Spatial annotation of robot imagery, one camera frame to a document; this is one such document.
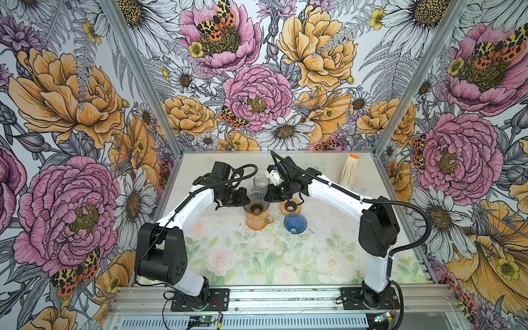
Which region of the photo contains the orange glass pitcher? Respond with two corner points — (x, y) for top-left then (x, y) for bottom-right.
(246, 210), (274, 231)

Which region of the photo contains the white coffee filter stack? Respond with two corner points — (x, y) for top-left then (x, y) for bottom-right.
(340, 153), (360, 190)

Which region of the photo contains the grey glass dripper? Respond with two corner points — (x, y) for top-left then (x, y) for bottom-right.
(243, 196), (270, 215)

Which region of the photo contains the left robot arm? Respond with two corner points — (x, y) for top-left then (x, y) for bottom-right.
(135, 172), (250, 309)

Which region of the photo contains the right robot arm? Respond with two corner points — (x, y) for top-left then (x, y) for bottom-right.
(265, 163), (400, 309)

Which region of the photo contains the blue glass dripper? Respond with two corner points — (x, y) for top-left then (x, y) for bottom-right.
(283, 213), (307, 235)

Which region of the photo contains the clear grey glass pitcher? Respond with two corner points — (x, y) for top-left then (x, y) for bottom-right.
(248, 175), (270, 199)

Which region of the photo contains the green circuit board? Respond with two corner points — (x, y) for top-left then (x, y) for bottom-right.
(187, 316), (217, 329)

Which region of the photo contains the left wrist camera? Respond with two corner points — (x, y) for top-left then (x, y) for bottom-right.
(211, 161), (232, 182)

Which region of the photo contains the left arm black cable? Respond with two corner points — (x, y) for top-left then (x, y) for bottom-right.
(133, 164), (259, 287)

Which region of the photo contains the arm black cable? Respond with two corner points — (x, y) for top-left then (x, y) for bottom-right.
(269, 150), (433, 259)
(133, 164), (259, 287)

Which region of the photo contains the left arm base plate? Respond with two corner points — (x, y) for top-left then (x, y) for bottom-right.
(170, 288), (230, 312)

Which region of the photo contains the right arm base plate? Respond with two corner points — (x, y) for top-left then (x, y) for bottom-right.
(336, 285), (400, 311)

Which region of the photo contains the white vented cable duct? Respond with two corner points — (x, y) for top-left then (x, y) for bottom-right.
(113, 313), (369, 329)

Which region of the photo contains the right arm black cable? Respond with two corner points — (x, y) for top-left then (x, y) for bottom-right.
(269, 150), (433, 259)

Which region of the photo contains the aluminium mounting rail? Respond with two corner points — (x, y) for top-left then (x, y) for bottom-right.
(109, 284), (461, 316)

